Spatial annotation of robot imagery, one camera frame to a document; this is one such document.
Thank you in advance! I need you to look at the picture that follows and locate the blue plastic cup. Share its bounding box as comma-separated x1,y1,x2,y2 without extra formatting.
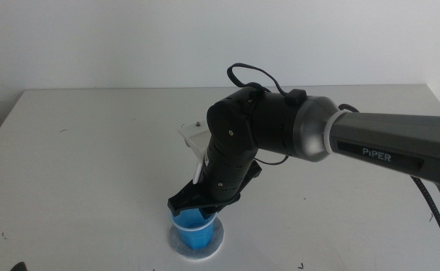
169,208,218,251

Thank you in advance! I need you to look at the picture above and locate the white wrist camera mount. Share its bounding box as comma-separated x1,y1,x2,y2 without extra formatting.
177,120,210,185

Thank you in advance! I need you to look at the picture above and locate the thin black looped cable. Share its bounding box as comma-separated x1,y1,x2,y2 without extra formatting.
226,62,291,96

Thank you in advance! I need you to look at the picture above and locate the black corrugated cable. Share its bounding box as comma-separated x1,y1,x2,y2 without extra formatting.
410,175,440,271

